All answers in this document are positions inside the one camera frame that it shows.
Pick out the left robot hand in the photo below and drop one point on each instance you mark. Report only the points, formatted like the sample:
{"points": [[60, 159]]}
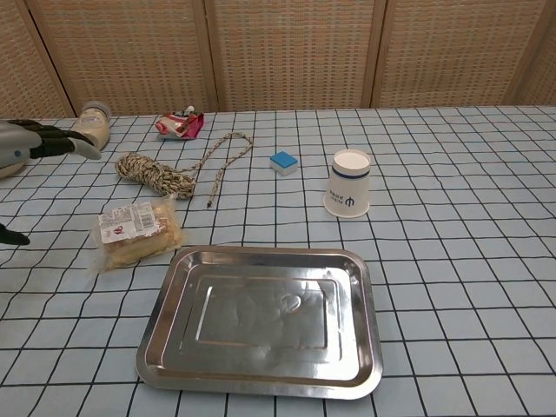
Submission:
{"points": [[17, 143]]}

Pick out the packaged bread in clear wrapper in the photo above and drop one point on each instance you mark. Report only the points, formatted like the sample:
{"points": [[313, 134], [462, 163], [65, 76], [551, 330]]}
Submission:
{"points": [[137, 232]]}

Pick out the rectangular metal tray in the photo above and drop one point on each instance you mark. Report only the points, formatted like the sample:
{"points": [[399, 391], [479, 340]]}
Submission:
{"points": [[260, 323]]}

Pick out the beige jar with grey lid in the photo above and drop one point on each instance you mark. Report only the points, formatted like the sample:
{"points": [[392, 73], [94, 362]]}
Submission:
{"points": [[92, 126]]}

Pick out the red and white snack packet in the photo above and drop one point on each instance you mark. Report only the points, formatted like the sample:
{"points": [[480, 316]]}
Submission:
{"points": [[180, 126]]}

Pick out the blue and white eraser block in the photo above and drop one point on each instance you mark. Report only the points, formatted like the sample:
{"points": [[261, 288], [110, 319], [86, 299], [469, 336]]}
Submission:
{"points": [[283, 163]]}

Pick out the woven folding screen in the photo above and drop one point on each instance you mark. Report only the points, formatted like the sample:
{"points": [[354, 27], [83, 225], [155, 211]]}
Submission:
{"points": [[278, 52]]}

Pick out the white paper cup blue print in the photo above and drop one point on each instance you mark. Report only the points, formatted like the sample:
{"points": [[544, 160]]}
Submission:
{"points": [[348, 184]]}

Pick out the blue checked tablecloth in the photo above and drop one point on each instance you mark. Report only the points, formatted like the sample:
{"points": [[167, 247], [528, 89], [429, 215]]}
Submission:
{"points": [[391, 260]]}

